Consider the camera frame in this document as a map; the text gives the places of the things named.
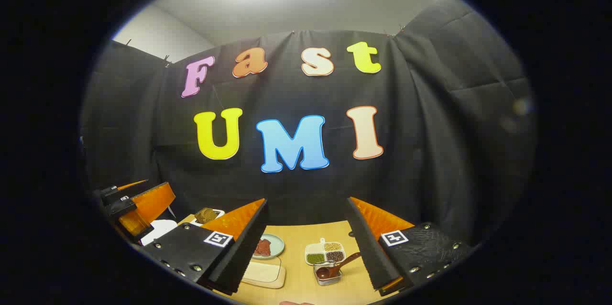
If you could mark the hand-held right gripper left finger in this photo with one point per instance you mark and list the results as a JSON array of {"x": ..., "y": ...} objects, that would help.
[{"x": 244, "y": 252}]

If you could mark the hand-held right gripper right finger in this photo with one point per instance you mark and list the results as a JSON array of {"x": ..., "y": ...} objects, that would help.
[{"x": 370, "y": 252}]

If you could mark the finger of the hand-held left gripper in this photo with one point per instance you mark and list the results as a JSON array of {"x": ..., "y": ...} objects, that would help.
[
  {"x": 125, "y": 186},
  {"x": 150, "y": 204}
]

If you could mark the white rice cooker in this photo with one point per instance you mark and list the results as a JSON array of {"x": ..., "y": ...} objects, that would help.
[{"x": 160, "y": 229}]

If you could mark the clear rice container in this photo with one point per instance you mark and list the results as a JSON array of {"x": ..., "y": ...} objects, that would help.
[{"x": 263, "y": 272}]

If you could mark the brown wooden spoon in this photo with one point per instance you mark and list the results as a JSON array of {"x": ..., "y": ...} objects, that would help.
[{"x": 327, "y": 271}]

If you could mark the red meat slice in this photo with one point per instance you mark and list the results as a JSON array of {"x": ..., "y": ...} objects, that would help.
[{"x": 263, "y": 246}]

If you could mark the pale green plate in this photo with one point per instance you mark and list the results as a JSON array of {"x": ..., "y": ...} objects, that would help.
[{"x": 278, "y": 245}]

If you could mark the white divided grain dish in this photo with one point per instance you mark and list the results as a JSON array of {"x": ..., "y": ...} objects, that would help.
[{"x": 325, "y": 251}]

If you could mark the white toaster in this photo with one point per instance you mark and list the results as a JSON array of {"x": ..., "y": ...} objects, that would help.
[{"x": 217, "y": 213}]

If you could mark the brown bread slice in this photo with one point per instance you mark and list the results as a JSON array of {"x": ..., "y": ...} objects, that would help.
[{"x": 205, "y": 215}]

